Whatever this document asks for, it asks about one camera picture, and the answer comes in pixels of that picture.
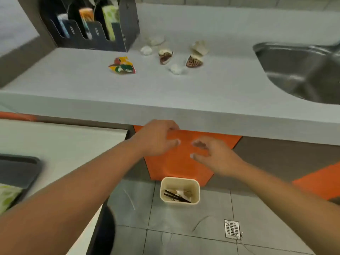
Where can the green packet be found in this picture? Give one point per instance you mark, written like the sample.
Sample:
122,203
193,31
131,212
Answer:
111,21

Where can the metal floor drain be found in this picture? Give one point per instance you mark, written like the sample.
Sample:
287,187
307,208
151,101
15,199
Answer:
232,229

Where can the orange cabinet panel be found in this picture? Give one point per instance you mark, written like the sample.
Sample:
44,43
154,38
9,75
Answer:
183,159
318,181

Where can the person's left forearm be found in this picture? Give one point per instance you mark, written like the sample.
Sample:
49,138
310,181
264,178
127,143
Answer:
66,199

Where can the person's left hand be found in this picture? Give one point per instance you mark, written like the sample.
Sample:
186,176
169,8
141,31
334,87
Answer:
155,139

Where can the black chopsticks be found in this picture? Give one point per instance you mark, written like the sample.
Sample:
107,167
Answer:
175,196

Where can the person's left fingers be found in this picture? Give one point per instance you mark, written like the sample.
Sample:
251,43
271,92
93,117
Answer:
172,135

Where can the dark grey tray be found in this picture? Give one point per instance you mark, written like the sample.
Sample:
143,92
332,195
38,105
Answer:
18,172

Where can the stainless steel sink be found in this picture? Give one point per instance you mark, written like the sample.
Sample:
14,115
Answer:
302,71

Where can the cream plastic waste bin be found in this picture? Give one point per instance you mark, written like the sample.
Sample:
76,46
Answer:
179,190

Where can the crumpled white tissue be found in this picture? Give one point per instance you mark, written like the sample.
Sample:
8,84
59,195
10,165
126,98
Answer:
176,69
156,40
146,50

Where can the dark blue desk organizer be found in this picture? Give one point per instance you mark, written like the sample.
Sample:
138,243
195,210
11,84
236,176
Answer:
90,23

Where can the colourful crumpled snack wrapper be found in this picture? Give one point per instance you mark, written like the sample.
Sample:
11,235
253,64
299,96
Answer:
122,65

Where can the blue white packet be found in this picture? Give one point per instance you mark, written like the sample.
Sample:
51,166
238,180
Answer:
63,25

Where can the person's right hand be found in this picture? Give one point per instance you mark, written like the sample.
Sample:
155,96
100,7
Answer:
217,159

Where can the person's right fingers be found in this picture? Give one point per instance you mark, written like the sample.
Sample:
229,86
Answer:
199,149

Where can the leopard patterned paper cup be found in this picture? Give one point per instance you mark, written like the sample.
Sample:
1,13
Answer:
196,55

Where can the person's right forearm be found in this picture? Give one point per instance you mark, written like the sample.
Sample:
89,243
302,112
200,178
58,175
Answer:
286,207

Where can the green patterned tissue pack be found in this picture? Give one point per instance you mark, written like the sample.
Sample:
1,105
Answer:
8,196

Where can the orange packet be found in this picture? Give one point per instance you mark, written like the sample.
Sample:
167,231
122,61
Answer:
87,19

